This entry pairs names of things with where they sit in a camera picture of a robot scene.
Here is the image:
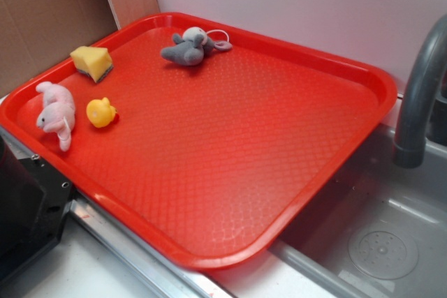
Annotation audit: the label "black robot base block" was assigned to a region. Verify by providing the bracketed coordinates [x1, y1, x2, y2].
[1, 140, 73, 284]

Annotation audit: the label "silver metal rail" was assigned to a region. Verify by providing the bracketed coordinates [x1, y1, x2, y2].
[70, 195, 226, 297]

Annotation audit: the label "grey plastic sink basin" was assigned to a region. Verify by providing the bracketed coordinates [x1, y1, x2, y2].
[270, 126, 446, 297]

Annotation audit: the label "grey plastic faucet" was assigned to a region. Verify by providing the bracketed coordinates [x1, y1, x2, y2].
[393, 16, 446, 168]

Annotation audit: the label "grey plush mouse toy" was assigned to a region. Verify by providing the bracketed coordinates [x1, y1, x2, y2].
[160, 27, 233, 66]

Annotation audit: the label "pink plush mouse toy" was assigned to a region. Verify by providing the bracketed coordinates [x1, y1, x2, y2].
[36, 82, 75, 152]

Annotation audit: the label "red plastic tray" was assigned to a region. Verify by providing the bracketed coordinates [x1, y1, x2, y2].
[1, 13, 397, 270]

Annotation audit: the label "yellow sponge with grey pad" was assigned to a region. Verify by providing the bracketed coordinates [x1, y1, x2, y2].
[70, 46, 113, 83]

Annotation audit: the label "brown cardboard panel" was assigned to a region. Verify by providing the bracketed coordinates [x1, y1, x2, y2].
[1, 0, 159, 96]

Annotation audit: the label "yellow rubber duck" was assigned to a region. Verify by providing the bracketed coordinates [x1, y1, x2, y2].
[86, 97, 119, 128]

